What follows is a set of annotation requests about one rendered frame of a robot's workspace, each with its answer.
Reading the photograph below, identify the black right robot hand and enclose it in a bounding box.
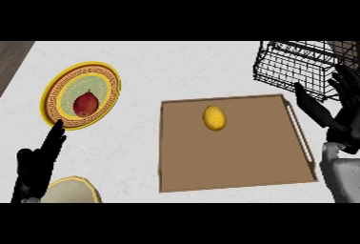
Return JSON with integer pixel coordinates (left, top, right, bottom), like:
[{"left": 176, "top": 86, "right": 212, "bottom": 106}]
[{"left": 292, "top": 64, "right": 360, "bottom": 155}]

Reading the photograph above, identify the black wire tiered basket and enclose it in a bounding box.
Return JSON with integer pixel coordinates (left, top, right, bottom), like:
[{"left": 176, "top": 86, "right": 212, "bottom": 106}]
[{"left": 252, "top": 41, "right": 360, "bottom": 103}]

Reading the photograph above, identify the red fruit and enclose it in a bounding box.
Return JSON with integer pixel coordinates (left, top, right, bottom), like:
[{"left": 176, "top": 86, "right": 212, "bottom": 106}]
[{"left": 72, "top": 90, "right": 102, "bottom": 118}]

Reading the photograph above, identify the pale bowl with yellow rim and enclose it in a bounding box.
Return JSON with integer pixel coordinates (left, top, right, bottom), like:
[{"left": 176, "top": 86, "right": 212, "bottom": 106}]
[{"left": 41, "top": 175, "right": 103, "bottom": 204}]

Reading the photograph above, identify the yellow patterned plate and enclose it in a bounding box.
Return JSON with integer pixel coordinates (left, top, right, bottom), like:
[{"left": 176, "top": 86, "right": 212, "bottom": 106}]
[{"left": 40, "top": 61, "right": 122, "bottom": 132}]

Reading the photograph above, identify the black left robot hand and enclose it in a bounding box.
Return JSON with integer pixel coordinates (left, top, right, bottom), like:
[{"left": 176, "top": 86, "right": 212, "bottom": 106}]
[{"left": 10, "top": 119, "right": 68, "bottom": 204}]

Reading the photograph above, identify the brown wooden tray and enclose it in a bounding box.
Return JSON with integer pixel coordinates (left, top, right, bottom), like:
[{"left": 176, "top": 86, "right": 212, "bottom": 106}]
[{"left": 158, "top": 92, "right": 319, "bottom": 193}]

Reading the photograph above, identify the yellow lemon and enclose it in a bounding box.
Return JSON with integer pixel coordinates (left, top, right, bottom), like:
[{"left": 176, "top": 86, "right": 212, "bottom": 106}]
[{"left": 201, "top": 105, "right": 227, "bottom": 132}]

